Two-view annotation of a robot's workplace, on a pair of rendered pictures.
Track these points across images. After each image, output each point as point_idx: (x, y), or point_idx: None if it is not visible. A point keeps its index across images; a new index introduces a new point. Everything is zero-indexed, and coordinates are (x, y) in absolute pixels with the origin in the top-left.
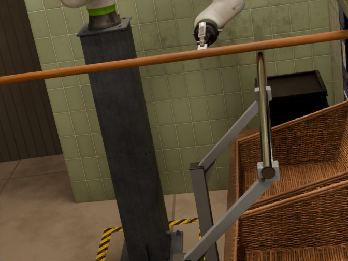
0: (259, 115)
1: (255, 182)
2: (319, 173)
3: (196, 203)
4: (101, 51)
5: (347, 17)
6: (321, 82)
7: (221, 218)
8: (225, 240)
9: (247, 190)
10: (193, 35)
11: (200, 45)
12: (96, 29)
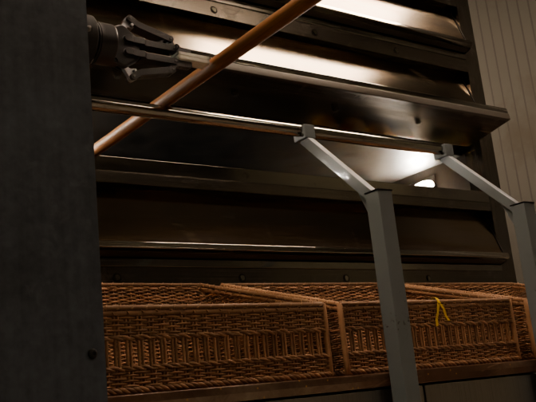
0: (367, 134)
1: (452, 157)
2: None
3: (398, 244)
4: None
5: (314, 83)
6: None
7: (482, 178)
8: (331, 376)
9: (459, 162)
10: (97, 30)
11: (190, 53)
12: None
